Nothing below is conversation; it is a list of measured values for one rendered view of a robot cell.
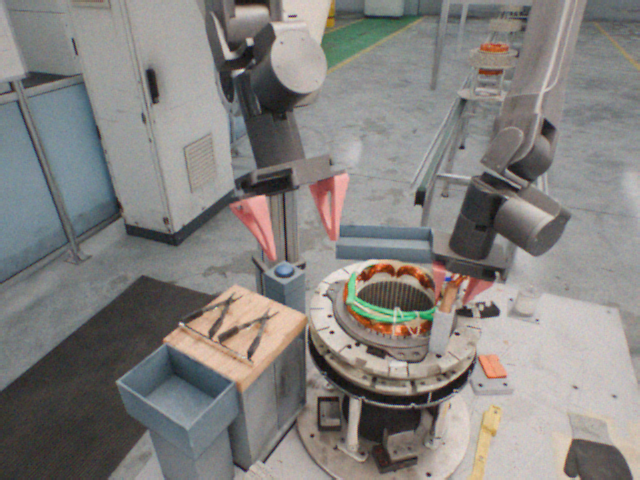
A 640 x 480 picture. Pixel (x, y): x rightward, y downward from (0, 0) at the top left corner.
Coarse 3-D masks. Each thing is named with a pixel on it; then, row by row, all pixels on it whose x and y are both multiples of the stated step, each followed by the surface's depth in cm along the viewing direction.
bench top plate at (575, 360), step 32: (512, 288) 140; (512, 320) 128; (544, 320) 128; (576, 320) 128; (608, 320) 128; (512, 352) 118; (544, 352) 118; (576, 352) 118; (608, 352) 118; (512, 384) 109; (544, 384) 109; (576, 384) 109; (608, 384) 109; (480, 416) 101; (512, 416) 101; (544, 416) 101; (608, 416) 101; (288, 448) 94; (512, 448) 95; (544, 448) 95
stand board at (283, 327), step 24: (240, 288) 95; (216, 312) 88; (240, 312) 88; (288, 312) 88; (168, 336) 82; (192, 336) 82; (216, 336) 82; (240, 336) 82; (264, 336) 82; (288, 336) 83; (216, 360) 78; (264, 360) 78; (240, 384) 73
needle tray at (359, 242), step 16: (352, 224) 118; (368, 224) 117; (336, 240) 111; (352, 240) 118; (368, 240) 118; (384, 240) 118; (400, 240) 118; (416, 240) 118; (336, 256) 111; (352, 256) 111; (368, 256) 110; (384, 256) 110; (400, 256) 109; (416, 256) 109
